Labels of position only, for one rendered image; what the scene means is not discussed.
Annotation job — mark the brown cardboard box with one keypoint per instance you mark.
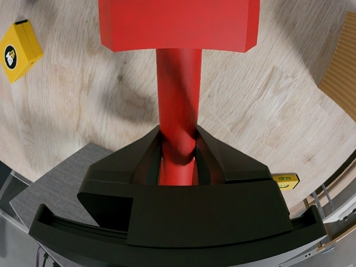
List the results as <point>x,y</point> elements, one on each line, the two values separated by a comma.
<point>339,80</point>

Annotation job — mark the yellow pocket level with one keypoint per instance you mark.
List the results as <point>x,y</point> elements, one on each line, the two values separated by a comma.
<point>287,181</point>

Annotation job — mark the red dumbbell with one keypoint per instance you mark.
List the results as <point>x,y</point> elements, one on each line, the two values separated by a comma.
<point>179,30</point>

